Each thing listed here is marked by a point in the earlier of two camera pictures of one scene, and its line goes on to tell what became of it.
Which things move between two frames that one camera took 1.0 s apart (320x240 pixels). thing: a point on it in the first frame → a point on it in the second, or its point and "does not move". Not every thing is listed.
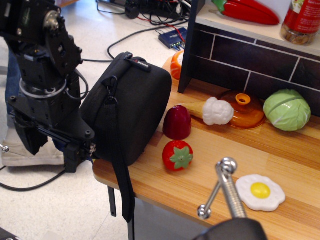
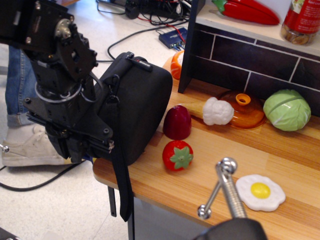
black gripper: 55,111 → 69,109
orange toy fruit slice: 176,65 does not move
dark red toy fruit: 177,124 does not move
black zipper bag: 128,105 does not move
